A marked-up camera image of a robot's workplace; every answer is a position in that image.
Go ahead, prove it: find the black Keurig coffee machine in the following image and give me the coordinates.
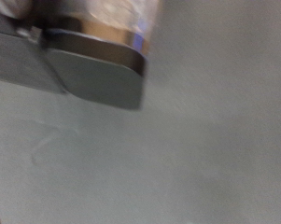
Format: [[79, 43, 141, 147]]
[[0, 12, 148, 112]]

